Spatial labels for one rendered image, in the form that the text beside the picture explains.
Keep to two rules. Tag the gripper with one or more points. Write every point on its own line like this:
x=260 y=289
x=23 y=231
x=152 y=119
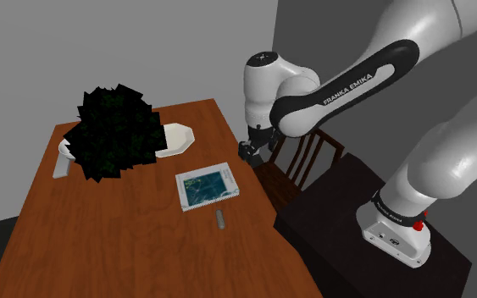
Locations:
x=251 y=146

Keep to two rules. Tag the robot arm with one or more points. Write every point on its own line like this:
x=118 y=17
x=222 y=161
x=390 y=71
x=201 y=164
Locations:
x=436 y=161

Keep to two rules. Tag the brown wooden chair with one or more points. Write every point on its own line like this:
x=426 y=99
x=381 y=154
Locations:
x=291 y=173

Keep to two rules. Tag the blue and white book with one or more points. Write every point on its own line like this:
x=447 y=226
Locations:
x=207 y=185

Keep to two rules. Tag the white octagonal plate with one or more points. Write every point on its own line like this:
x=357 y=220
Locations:
x=177 y=138

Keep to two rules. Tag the grey remote control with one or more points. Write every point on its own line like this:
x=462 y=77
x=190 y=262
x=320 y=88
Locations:
x=220 y=218

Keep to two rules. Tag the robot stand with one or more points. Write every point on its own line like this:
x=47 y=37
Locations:
x=345 y=231

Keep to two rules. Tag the dark leafy potted plant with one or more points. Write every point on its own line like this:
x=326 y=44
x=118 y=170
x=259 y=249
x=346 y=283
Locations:
x=114 y=132

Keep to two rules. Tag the brown wooden table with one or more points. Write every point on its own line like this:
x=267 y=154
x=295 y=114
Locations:
x=110 y=231

